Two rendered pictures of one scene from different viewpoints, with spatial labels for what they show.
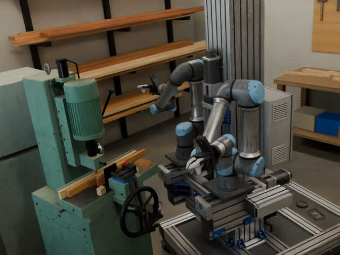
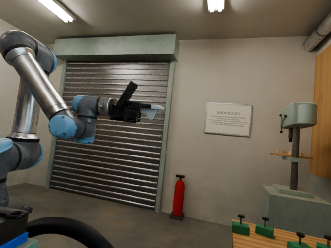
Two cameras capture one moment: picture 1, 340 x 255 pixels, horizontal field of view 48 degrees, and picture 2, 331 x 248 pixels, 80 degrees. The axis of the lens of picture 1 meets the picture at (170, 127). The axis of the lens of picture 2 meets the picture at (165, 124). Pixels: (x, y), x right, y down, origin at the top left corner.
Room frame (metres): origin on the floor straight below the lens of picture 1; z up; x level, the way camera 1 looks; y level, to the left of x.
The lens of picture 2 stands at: (1.82, 0.60, 1.12)
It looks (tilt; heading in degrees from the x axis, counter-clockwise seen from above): 4 degrees up; 237
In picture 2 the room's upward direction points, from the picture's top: 6 degrees clockwise
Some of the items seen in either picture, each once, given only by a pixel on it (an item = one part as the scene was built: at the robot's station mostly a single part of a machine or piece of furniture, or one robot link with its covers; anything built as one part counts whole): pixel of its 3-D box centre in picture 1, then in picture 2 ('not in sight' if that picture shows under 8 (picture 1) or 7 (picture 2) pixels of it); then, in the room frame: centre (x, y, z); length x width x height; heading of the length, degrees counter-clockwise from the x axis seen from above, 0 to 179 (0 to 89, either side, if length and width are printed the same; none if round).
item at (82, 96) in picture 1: (84, 109); not in sight; (1.98, 0.46, 1.35); 0.18 x 0.18 x 0.31
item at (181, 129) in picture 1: (184, 133); not in sight; (2.39, -0.10, 0.98); 0.13 x 0.12 x 0.14; 130
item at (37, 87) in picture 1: (59, 131); not in sight; (2.17, 0.68, 1.16); 0.22 x 0.22 x 0.72; 48
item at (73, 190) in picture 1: (110, 170); not in sight; (2.06, 0.39, 0.92); 0.62 x 0.02 x 0.04; 138
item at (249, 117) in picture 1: (248, 129); (28, 105); (1.85, -0.42, 1.19); 0.15 x 0.12 x 0.55; 52
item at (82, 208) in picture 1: (117, 186); not in sight; (1.95, 0.34, 0.87); 0.61 x 0.30 x 0.06; 138
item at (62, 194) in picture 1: (101, 172); not in sight; (2.04, 0.44, 0.92); 0.60 x 0.02 x 0.05; 138
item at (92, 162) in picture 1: (92, 161); not in sight; (2.00, 0.47, 1.03); 0.14 x 0.07 x 0.09; 48
